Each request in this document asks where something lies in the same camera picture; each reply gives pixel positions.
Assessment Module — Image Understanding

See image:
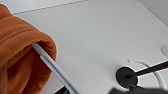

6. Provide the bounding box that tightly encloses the dark clothes rod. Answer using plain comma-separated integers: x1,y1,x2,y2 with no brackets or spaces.
115,59,168,89

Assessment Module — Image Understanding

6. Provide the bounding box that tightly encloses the white wardrobe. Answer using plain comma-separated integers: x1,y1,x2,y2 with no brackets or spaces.
0,0,168,94

